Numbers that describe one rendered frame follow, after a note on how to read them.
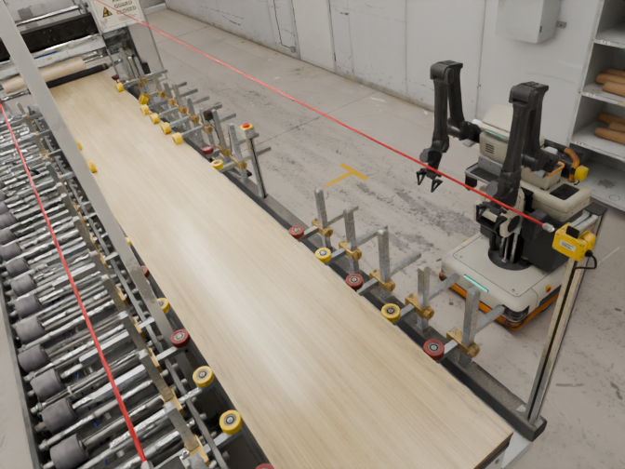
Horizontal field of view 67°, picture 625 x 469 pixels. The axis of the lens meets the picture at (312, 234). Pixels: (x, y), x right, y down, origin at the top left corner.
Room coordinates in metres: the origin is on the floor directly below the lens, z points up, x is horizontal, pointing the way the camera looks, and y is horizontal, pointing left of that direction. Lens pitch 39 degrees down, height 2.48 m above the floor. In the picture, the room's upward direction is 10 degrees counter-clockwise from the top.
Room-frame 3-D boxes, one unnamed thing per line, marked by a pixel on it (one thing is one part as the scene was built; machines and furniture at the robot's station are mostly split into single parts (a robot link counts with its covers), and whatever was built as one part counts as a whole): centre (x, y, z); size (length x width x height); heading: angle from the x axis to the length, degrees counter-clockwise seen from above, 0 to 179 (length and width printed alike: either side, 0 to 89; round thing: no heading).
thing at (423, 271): (1.35, -0.43, 0.86); 0.04 x 0.04 x 0.48; 28
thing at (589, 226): (0.84, -0.66, 1.20); 0.15 x 0.12 x 1.00; 28
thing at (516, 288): (2.11, -1.24, 0.16); 0.67 x 0.64 x 0.25; 118
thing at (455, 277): (1.41, -0.45, 0.83); 0.43 x 0.03 x 0.04; 118
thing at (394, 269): (1.63, -0.33, 0.80); 0.43 x 0.03 x 0.04; 118
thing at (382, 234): (1.57, -0.31, 0.90); 0.04 x 0.04 x 0.48; 28
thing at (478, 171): (1.97, -0.98, 0.99); 0.28 x 0.16 x 0.22; 28
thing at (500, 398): (3.06, 0.49, 0.67); 5.11 x 0.08 x 0.10; 28
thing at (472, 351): (1.15, -0.53, 0.82); 0.14 x 0.06 x 0.05; 28
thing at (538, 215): (1.98, -1.12, 0.68); 0.28 x 0.27 x 0.25; 28
